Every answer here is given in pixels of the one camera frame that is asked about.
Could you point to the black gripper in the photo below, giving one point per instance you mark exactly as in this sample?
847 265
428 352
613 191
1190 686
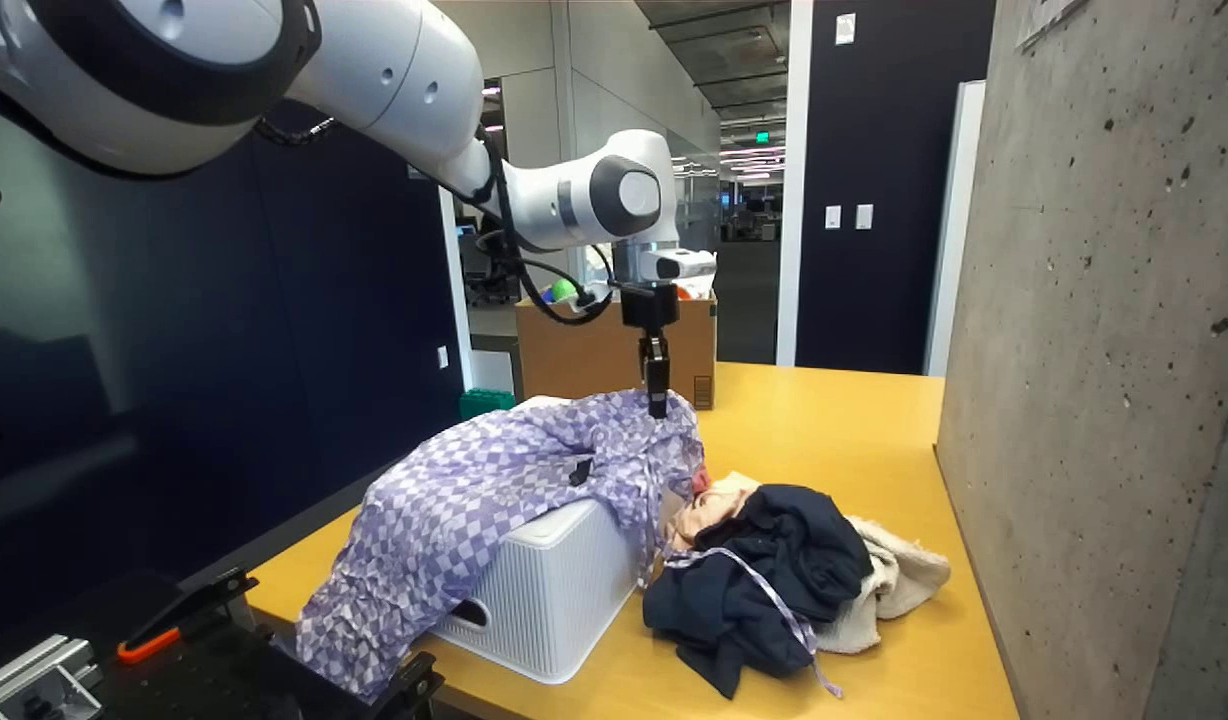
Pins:
648 308

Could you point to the purple white checkered dress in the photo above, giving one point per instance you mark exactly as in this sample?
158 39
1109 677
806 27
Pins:
479 504

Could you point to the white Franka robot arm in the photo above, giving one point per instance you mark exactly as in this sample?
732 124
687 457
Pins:
373 65

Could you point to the white plastic basket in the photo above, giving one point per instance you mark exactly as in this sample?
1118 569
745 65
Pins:
559 587

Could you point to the pink cloth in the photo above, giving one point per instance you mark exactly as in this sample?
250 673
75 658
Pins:
699 479

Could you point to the brown cardboard box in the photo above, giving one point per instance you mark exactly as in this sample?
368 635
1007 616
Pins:
572 363

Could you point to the teal object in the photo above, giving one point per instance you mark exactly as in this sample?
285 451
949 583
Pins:
486 402

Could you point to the dark navy garment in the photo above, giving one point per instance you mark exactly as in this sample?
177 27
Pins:
772 574

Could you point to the green exit sign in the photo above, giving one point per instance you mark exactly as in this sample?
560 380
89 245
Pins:
760 138

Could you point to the beige garment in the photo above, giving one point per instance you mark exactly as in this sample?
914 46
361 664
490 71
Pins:
910 574

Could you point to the white leaning panel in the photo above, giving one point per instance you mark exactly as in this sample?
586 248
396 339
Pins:
952 226

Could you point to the orange black bar clamp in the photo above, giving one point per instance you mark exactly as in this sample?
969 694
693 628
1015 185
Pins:
174 636
417 694

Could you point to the black perforated breadboard plate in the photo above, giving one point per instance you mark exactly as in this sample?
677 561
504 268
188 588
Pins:
239 686

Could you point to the white door frame post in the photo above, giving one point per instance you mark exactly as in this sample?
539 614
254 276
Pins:
793 185

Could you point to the white light switch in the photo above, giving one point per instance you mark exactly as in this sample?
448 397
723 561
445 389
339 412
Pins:
835 218
864 218

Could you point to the white wall plate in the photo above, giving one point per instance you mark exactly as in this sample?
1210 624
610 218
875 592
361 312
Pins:
847 28

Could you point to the aluminium profile rail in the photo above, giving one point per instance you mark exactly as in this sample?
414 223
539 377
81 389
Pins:
26 680

